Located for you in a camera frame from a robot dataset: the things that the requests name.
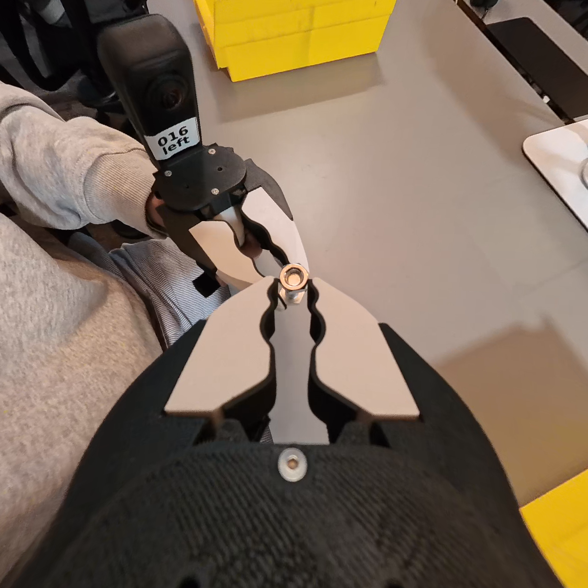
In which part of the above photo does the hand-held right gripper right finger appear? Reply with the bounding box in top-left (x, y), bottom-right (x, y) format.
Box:
top-left (308, 278), bottom-right (420, 420)

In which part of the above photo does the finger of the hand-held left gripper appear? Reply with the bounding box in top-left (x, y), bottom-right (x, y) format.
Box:
top-left (188, 220), bottom-right (277, 296)
top-left (240, 185), bottom-right (311, 279)

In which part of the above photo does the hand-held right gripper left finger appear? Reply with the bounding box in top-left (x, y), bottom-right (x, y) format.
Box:
top-left (164, 277), bottom-right (279, 420)

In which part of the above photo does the steel hex nut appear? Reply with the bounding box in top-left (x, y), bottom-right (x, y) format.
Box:
top-left (279, 263), bottom-right (309, 291)

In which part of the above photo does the steel bolt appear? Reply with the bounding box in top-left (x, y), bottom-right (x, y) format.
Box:
top-left (276, 284), bottom-right (306, 309)

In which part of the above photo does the yellow plastic bin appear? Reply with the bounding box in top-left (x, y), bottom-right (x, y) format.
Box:
top-left (519, 469), bottom-right (588, 588)
top-left (193, 0), bottom-right (398, 83)

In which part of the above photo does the person's left forearm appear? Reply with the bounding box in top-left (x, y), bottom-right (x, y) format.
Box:
top-left (0, 82), bottom-right (159, 232)

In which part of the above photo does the grey desk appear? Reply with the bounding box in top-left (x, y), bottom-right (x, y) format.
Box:
top-left (147, 0), bottom-right (588, 515)

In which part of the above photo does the black flat desk panel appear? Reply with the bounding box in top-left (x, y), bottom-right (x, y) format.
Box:
top-left (484, 17), bottom-right (588, 121)

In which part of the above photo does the person's left hand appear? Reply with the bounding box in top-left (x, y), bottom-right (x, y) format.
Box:
top-left (145, 190), bottom-right (264, 259)

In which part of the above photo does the person's grey sweatshirt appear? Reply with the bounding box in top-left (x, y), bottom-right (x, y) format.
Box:
top-left (0, 213), bottom-right (164, 588)

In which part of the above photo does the white document stand with board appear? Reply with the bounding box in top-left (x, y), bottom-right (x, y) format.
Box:
top-left (522, 119), bottom-right (588, 230)

